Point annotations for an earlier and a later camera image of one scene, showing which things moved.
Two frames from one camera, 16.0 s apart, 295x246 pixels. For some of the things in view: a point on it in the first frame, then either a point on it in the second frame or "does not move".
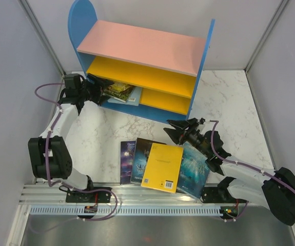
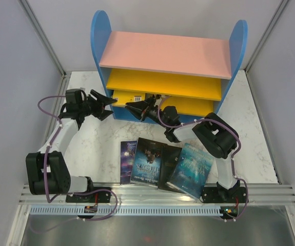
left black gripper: x=99 y=99 to x=100 y=113
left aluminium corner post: x=42 y=34 does not move
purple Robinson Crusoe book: x=127 y=149 does not move
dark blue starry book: x=142 y=150 does not move
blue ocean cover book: x=194 y=169 does not move
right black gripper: x=191 y=123 to x=136 y=108
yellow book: x=163 y=168 to x=124 y=97
